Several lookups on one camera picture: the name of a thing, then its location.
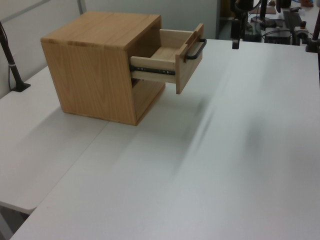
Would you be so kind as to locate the black drawer slide rail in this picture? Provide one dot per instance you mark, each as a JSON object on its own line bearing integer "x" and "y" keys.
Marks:
{"x": 152, "y": 70}

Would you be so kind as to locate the dark camera stand pole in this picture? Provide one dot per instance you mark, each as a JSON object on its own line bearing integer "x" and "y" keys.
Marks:
{"x": 13, "y": 67}

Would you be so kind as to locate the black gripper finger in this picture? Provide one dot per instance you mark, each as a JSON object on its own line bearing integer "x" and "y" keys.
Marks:
{"x": 235, "y": 43}

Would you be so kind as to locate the black equipment box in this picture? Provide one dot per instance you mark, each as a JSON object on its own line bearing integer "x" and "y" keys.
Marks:
{"x": 277, "y": 37}

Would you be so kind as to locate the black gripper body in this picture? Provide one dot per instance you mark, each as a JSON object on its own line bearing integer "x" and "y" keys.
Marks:
{"x": 236, "y": 28}

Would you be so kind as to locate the black camera stand with clamp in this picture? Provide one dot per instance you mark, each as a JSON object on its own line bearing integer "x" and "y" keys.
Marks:
{"x": 313, "y": 43}

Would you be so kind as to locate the wooden cabinet box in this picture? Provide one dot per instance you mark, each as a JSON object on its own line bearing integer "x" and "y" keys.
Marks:
{"x": 87, "y": 75}

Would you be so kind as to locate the wooden drawer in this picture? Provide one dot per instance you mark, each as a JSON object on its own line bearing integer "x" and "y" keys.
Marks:
{"x": 186, "y": 67}

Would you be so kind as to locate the emergency stop button box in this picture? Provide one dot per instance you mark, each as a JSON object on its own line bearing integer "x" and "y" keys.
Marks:
{"x": 303, "y": 28}

